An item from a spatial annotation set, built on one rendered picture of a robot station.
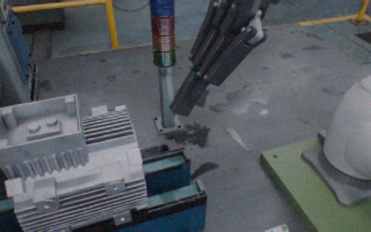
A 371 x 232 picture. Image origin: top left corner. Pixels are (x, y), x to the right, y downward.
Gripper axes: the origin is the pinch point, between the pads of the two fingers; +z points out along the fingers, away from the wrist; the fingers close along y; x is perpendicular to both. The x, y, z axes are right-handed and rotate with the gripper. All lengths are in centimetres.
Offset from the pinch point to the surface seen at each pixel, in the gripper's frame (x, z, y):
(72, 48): 28, 117, -265
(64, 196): -11.7, 21.6, 2.7
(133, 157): -3.5, 13.1, 0.9
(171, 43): 9.9, 3.9, -33.7
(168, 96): 17.3, 19.2, -34.6
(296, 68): 74, 0, -54
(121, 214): -1.6, 23.8, 3.7
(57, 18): 11, 110, -312
